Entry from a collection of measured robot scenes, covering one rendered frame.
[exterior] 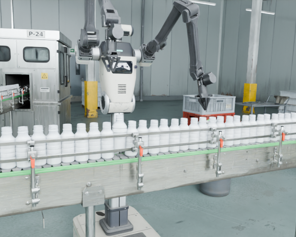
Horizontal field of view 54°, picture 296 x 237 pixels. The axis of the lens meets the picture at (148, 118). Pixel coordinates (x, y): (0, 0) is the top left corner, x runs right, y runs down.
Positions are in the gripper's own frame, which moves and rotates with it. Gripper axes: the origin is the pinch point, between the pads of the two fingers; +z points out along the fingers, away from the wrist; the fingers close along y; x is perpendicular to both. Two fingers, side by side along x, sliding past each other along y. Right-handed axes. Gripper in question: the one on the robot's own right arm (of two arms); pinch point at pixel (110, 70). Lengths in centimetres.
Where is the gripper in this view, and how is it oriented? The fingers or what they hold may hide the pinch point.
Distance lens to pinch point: 149.3
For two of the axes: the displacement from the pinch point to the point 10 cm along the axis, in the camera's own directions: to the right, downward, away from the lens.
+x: 9.0, -0.5, 4.4
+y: 4.4, 1.4, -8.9
